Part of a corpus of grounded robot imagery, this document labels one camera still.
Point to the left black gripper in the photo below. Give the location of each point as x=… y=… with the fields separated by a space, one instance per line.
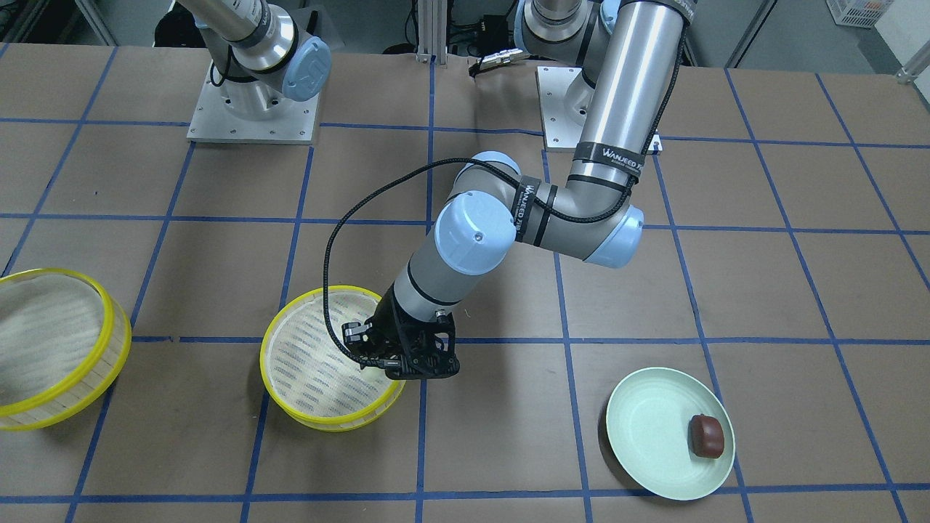
x=386 y=317

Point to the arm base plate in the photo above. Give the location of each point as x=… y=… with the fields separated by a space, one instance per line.
x=251 y=113
x=563 y=109

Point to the yellow bamboo steamer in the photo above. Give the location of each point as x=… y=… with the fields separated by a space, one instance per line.
x=313 y=382
x=64 y=340

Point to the brown steamed bun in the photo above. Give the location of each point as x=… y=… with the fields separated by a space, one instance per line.
x=706 y=436

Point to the light green plate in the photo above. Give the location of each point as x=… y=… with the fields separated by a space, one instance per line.
x=647 y=419

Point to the aluminium frame post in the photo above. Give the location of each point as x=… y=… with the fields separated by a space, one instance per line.
x=431 y=31

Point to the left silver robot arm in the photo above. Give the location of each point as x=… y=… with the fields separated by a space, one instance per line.
x=629 y=53

